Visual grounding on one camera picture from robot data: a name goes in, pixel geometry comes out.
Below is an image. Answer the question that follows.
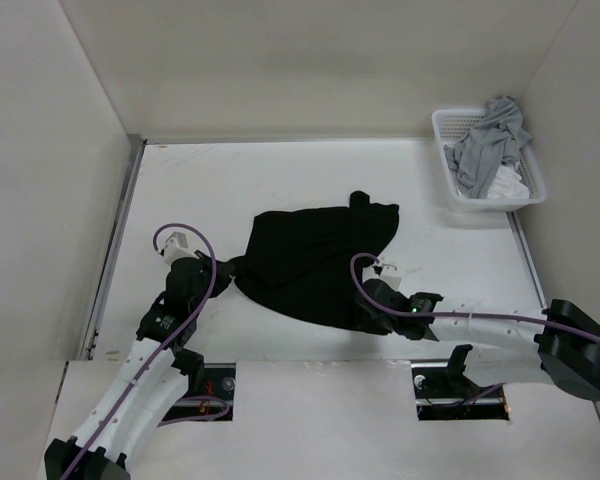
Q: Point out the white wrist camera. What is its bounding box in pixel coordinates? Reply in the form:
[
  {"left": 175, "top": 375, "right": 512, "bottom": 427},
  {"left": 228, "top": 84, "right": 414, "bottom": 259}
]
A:
[
  {"left": 158, "top": 232, "right": 193, "bottom": 266},
  {"left": 373, "top": 263, "right": 402, "bottom": 290}
]

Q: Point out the grey tank top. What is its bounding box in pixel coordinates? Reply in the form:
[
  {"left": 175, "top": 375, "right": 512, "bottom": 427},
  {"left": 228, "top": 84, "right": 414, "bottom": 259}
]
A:
[{"left": 444, "top": 96, "right": 532, "bottom": 199}]

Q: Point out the white plastic basket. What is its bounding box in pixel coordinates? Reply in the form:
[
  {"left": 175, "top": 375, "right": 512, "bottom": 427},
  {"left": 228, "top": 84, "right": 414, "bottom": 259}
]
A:
[{"left": 431, "top": 108, "right": 547, "bottom": 212}]

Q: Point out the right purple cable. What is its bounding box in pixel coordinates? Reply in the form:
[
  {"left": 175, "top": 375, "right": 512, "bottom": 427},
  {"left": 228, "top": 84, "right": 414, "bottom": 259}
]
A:
[{"left": 348, "top": 252, "right": 600, "bottom": 409}]

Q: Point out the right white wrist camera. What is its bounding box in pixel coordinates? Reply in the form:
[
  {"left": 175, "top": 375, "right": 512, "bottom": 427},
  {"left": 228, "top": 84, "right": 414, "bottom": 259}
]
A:
[{"left": 373, "top": 263, "right": 402, "bottom": 290}]

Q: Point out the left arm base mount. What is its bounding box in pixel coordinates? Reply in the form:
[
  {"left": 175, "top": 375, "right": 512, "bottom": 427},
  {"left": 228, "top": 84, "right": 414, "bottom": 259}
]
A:
[{"left": 160, "top": 363, "right": 236, "bottom": 426}]

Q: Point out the black tank top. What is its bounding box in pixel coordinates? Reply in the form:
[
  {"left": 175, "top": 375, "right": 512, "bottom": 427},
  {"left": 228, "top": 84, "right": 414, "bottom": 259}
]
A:
[{"left": 230, "top": 191, "right": 399, "bottom": 335}]

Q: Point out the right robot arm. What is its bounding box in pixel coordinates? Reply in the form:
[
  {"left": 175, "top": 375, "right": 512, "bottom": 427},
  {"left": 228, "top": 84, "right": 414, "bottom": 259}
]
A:
[{"left": 355, "top": 279, "right": 600, "bottom": 402}]

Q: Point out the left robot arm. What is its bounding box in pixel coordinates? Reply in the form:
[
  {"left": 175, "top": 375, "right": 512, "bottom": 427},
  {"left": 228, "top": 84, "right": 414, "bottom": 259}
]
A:
[{"left": 44, "top": 252, "right": 235, "bottom": 479}]

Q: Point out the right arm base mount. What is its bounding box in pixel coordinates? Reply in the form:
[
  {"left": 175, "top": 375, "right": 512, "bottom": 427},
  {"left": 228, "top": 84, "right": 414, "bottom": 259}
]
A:
[{"left": 411, "top": 345, "right": 509, "bottom": 421}]

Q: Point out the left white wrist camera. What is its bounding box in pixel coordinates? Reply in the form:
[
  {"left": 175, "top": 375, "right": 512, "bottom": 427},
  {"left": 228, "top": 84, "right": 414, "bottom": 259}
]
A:
[{"left": 158, "top": 232, "right": 193, "bottom": 266}]

